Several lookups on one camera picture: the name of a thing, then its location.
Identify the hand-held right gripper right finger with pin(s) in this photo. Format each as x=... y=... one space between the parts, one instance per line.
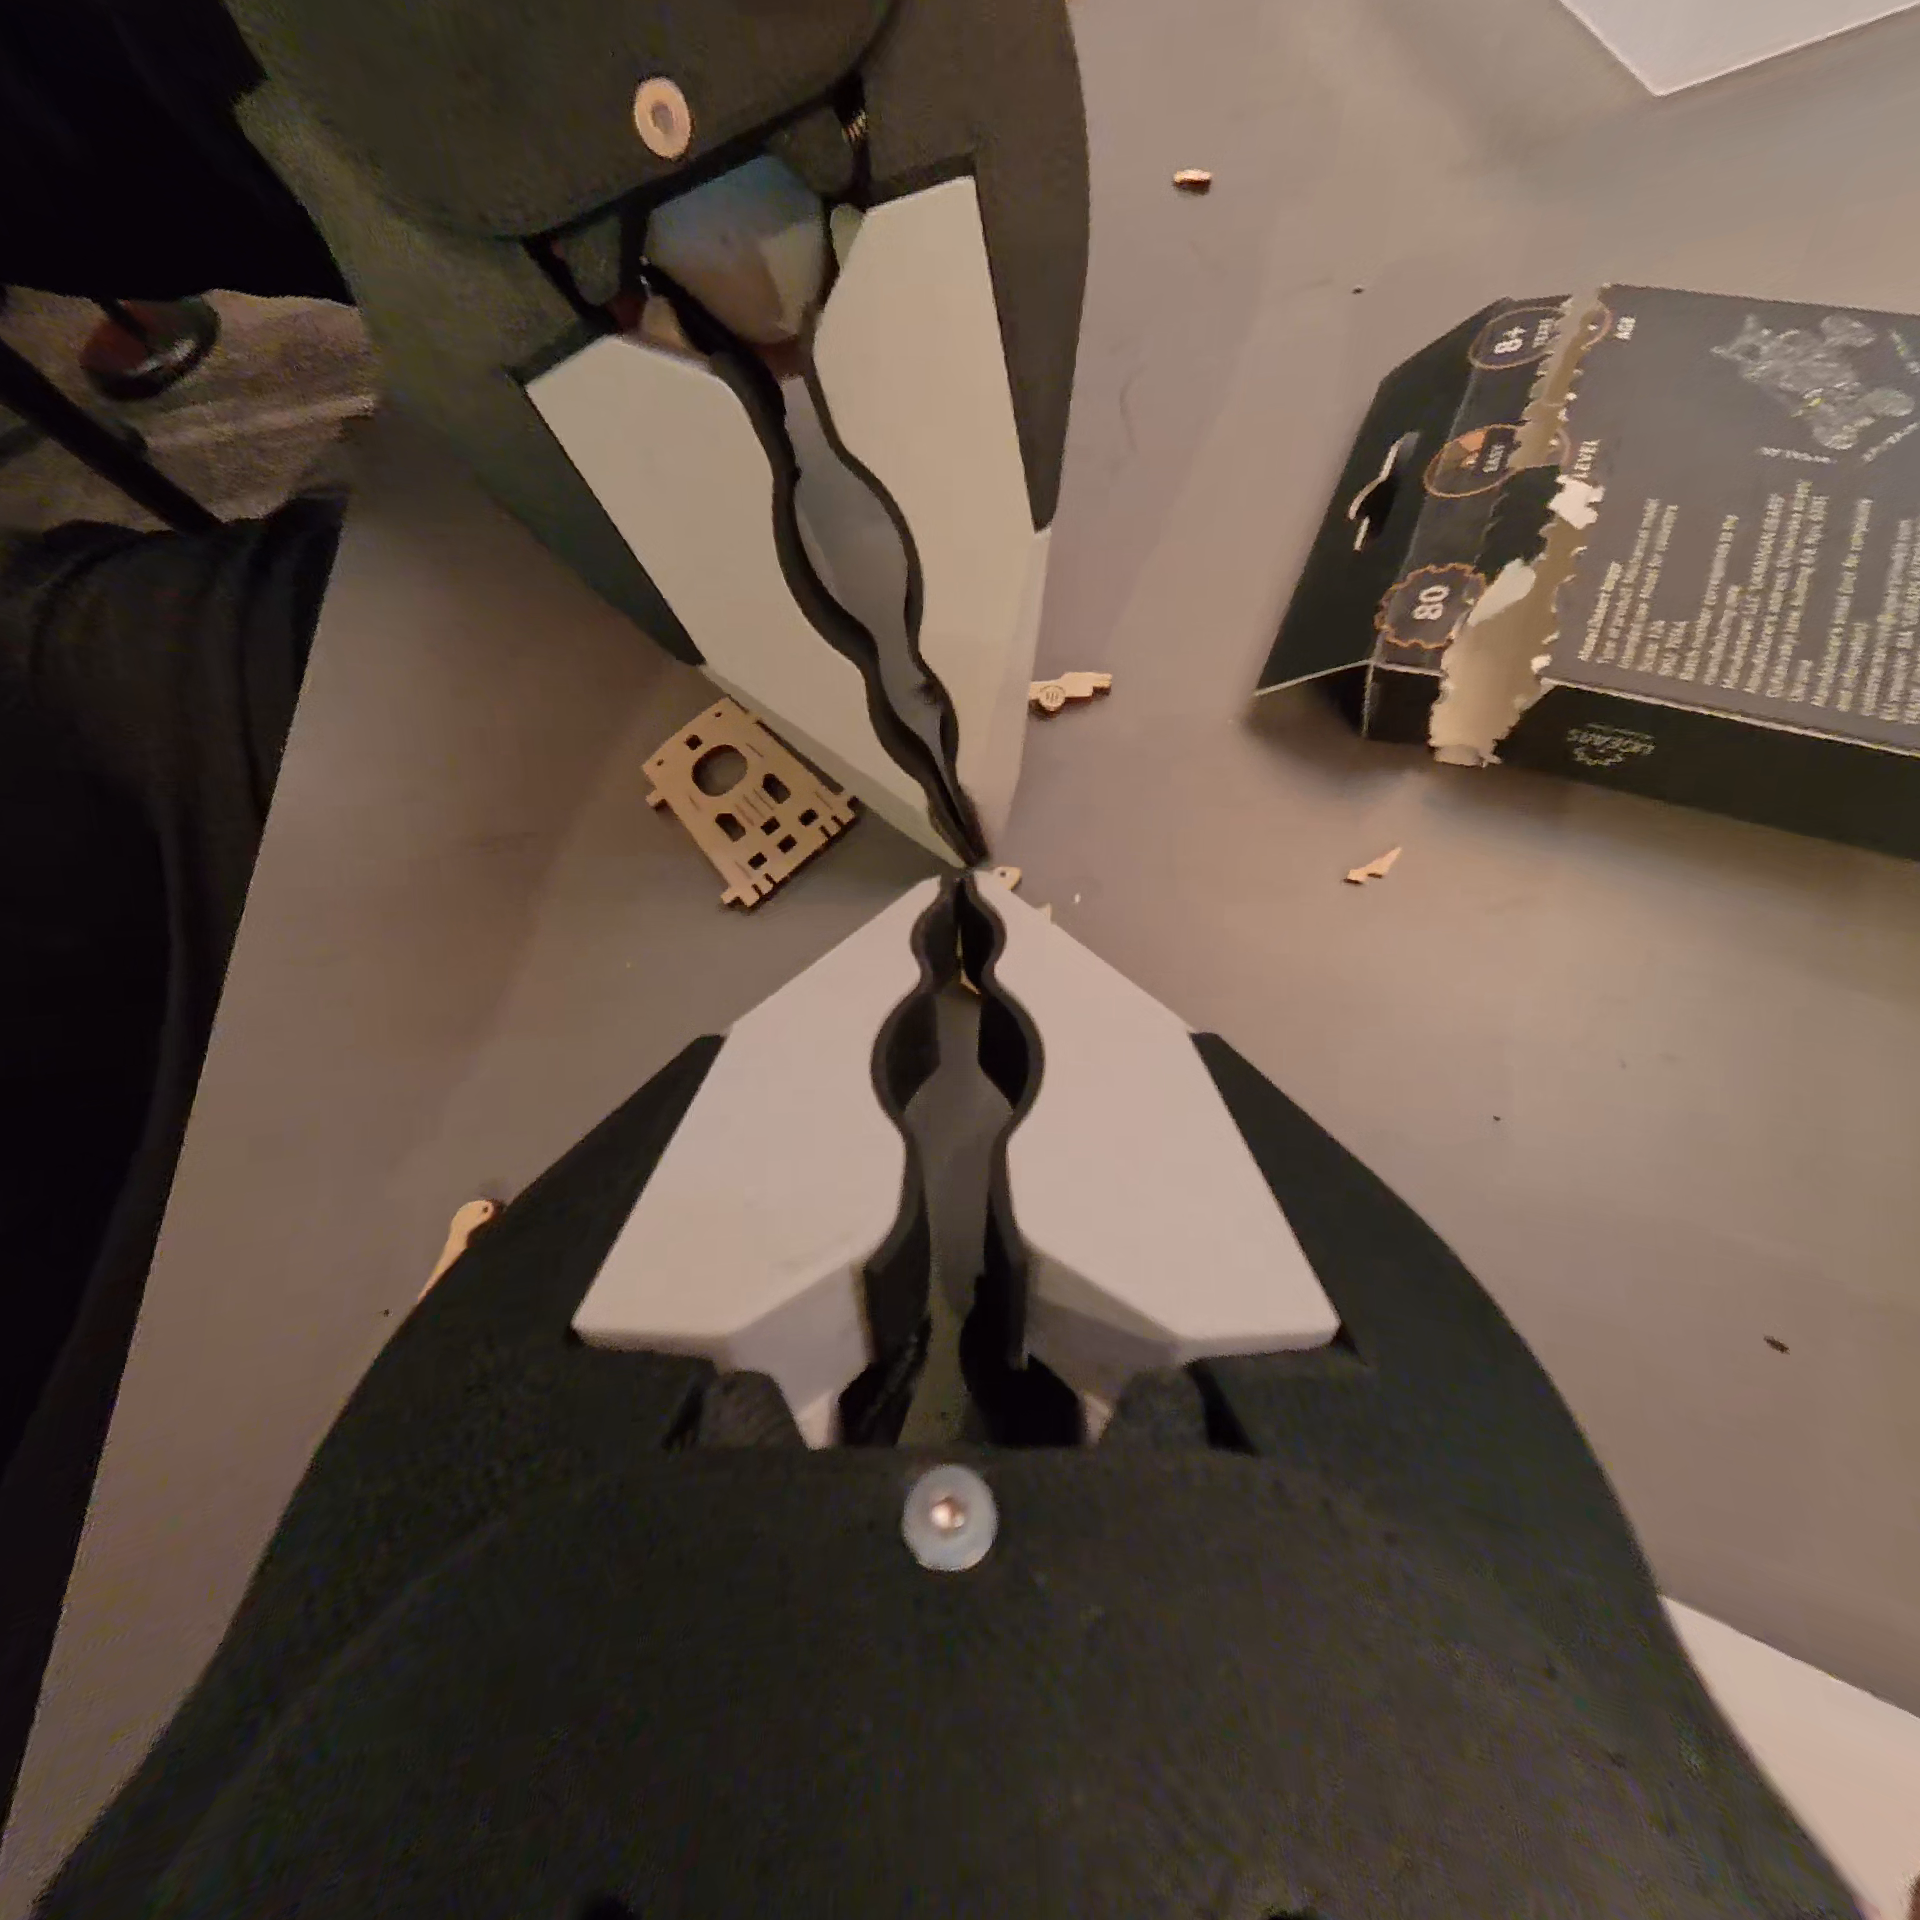
x=1155 y=1201

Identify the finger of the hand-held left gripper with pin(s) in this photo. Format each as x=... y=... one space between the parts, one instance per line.
x=674 y=482
x=944 y=375

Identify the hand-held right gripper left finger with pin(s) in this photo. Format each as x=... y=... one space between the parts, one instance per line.
x=751 y=1201

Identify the small wooden model part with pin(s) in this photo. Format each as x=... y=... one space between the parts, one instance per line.
x=1002 y=883

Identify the hook-shaped wooden part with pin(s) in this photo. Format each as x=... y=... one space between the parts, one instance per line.
x=474 y=1220

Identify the small two-wheel wooden part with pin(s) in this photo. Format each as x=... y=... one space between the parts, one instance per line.
x=1072 y=691

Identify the wooden plate with cutouts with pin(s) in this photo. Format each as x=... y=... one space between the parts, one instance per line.
x=825 y=810

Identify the round dark furniture foot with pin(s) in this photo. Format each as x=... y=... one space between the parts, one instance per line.
x=158 y=361

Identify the wood splinter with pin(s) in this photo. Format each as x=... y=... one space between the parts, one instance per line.
x=1376 y=867

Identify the black metal bar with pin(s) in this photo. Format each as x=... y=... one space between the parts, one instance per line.
x=105 y=435

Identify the person's dark trouser leg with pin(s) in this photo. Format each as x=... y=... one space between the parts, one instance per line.
x=135 y=901

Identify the torn black cardboard box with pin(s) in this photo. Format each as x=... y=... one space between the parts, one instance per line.
x=1724 y=571

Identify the white paper sheet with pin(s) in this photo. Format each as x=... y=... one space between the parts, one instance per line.
x=1799 y=1756
x=1724 y=31

